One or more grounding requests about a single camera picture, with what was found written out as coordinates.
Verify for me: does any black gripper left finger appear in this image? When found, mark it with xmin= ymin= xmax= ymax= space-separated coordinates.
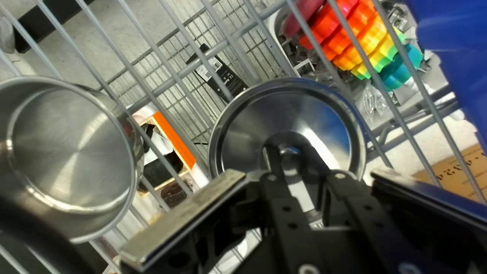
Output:
xmin=248 ymin=143 xmax=332 ymax=274

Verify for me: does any clear toy container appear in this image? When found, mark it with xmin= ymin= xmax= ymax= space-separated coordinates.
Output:
xmin=265 ymin=0 xmax=458 ymax=131

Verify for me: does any black device with label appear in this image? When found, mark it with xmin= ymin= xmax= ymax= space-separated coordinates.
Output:
xmin=186 ymin=43 xmax=252 ymax=104

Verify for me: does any steel pot lid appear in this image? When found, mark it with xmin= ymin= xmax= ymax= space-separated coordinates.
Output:
xmin=207 ymin=78 xmax=369 ymax=190

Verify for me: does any small steel pot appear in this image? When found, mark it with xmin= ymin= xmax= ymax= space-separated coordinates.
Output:
xmin=0 ymin=75 xmax=147 ymax=274

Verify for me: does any rainbow stacking toy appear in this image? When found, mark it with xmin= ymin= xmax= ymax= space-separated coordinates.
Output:
xmin=280 ymin=0 xmax=427 ymax=93

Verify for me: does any white box with orange edge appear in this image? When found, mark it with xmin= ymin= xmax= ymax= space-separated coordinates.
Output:
xmin=121 ymin=107 xmax=210 ymax=210

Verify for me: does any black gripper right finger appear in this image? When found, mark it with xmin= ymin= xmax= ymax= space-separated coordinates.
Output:
xmin=303 ymin=149 xmax=433 ymax=274

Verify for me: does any open cardboard box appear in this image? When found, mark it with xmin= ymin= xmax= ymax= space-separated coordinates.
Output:
xmin=413 ymin=143 xmax=487 ymax=206

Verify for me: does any blue plastic bin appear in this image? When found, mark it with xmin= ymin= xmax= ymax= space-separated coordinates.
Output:
xmin=404 ymin=0 xmax=487 ymax=149

